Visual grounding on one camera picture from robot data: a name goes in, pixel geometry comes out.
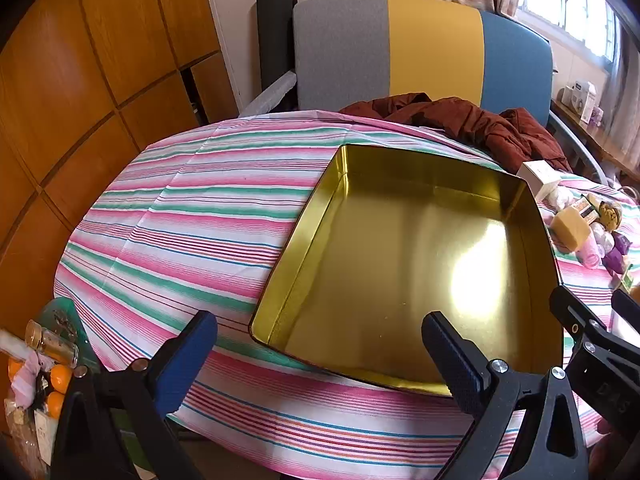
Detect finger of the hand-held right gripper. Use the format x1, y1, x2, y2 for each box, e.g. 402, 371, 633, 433
549, 285, 609, 347
612, 288, 640, 349

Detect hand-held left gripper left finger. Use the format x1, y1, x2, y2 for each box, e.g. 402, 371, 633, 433
50, 310, 218, 480

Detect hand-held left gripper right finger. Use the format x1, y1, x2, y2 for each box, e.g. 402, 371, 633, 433
421, 311, 591, 480

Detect purple snack packet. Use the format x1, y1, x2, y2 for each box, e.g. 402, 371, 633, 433
602, 232, 633, 272

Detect yellow sponge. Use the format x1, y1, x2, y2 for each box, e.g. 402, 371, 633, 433
550, 207, 593, 251

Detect clear bag white contents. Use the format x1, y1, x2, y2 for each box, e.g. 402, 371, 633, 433
547, 187, 576, 212

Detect gold tin box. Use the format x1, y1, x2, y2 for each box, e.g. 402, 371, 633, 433
248, 143, 566, 398

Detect cream cardboard box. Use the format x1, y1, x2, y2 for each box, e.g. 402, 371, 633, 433
515, 160, 563, 201

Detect glass bottle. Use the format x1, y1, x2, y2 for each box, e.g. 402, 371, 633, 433
25, 320, 81, 368

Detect pink green striped tablecloth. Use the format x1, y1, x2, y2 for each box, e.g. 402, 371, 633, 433
52, 110, 640, 478

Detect pink ribbon bag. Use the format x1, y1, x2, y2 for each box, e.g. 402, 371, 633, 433
10, 350, 51, 402

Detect wooden desk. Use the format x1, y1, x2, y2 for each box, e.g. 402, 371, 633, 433
550, 97, 640, 186

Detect dark red jacket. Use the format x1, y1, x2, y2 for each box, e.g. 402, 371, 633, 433
339, 92, 573, 173

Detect white carton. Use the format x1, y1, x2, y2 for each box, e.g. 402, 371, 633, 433
560, 80, 598, 123

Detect white foam wrap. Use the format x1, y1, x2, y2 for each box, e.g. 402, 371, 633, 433
240, 71, 298, 118

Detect grey yellow blue chair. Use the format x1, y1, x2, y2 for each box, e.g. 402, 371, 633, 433
292, 0, 608, 181

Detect window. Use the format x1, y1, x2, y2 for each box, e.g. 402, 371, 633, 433
517, 0, 621, 66

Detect wooden wardrobe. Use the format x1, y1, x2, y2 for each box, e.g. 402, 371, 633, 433
0, 0, 238, 451

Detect black rolled mat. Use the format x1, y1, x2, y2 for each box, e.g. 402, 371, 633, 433
256, 0, 296, 106

